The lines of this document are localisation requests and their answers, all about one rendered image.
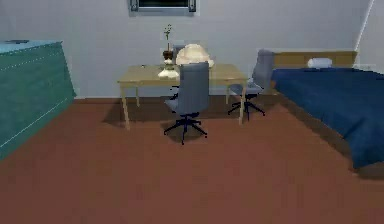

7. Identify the teal chest of drawers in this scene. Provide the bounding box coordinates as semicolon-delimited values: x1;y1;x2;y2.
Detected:
0;39;77;161

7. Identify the grey framed window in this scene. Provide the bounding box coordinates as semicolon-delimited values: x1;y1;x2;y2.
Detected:
127;0;200;17

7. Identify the grey office chair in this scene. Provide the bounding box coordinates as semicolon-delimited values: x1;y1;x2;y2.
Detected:
227;49;276;122
163;61;211;146
168;44;186;101

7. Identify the cream dome-shaped object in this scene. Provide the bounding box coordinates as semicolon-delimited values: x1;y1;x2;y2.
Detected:
175;43;215;68

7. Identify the bed with blue blanket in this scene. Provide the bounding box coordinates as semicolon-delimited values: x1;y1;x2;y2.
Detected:
269;50;384;177

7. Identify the plant in dark pot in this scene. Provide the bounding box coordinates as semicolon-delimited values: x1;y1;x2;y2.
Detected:
162;23;175;65

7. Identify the light wooden table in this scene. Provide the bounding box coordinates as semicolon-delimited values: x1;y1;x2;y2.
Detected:
116;63;249;131

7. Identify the white pillow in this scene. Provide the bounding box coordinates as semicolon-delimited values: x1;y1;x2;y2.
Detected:
307;57;334;70

